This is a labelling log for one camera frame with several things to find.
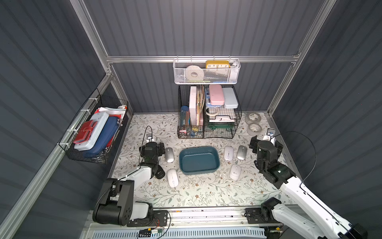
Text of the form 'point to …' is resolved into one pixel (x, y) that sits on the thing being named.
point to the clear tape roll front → (253, 129)
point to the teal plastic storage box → (196, 160)
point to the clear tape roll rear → (252, 117)
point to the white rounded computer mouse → (228, 153)
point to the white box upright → (193, 104)
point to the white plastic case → (101, 118)
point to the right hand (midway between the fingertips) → (269, 142)
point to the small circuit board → (146, 232)
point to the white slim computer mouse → (169, 155)
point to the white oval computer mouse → (235, 172)
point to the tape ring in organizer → (213, 113)
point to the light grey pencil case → (230, 100)
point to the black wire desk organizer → (209, 111)
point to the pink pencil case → (216, 94)
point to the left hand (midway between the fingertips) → (152, 144)
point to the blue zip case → (113, 124)
